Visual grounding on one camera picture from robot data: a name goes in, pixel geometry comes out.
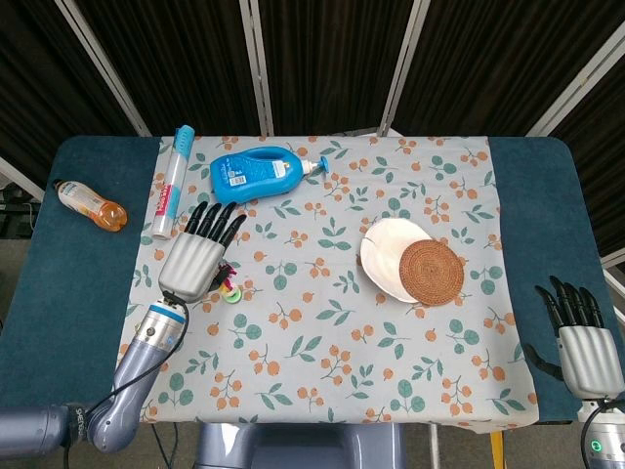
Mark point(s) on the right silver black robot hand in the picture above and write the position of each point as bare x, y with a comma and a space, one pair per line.
583, 356

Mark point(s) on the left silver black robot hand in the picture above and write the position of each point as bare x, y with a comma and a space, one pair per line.
195, 261

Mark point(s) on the colourful feather shuttlecock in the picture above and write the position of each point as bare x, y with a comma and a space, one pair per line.
229, 285

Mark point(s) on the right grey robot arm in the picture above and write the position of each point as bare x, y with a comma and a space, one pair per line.
603, 435

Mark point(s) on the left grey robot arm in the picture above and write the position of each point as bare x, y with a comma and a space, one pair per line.
122, 381

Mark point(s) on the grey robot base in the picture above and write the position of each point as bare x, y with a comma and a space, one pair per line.
300, 447

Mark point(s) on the clear tube with blue cap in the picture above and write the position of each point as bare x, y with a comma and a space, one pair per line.
172, 183

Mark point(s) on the blue pump lotion bottle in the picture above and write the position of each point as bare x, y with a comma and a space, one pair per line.
254, 173

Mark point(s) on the orange drink plastic bottle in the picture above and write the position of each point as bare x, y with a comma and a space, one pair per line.
90, 202

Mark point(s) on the dark blue table cover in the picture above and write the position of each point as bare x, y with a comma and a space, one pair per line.
73, 273

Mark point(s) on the floral patterned tablecloth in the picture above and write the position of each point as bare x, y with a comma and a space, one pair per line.
322, 352

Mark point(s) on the brown woven round coaster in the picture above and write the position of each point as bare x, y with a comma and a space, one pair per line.
432, 272

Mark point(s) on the white round plate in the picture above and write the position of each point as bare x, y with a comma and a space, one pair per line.
383, 259

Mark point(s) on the black folding screen partition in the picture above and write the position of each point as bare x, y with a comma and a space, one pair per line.
322, 58

